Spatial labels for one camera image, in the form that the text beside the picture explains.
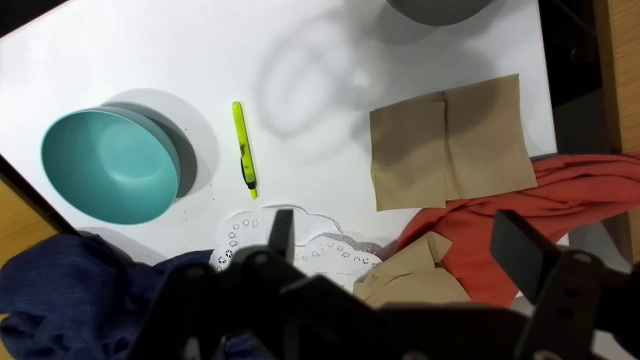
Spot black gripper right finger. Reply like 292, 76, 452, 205
490, 211, 559, 305

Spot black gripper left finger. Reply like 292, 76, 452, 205
267, 211, 294, 262

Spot yellow highlighter pen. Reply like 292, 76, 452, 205
231, 103, 258, 201

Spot teal green bowl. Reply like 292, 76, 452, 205
40, 106, 180, 225

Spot grey bowl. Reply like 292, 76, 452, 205
388, 0, 492, 26

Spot white lace doily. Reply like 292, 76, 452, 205
210, 206, 379, 291

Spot red cloth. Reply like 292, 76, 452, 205
395, 155, 640, 306

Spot small tan cloth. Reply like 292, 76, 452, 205
353, 232, 469, 309

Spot tan folded cloth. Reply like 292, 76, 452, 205
370, 74, 535, 211

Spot dark blue cloth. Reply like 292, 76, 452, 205
0, 231, 276, 360

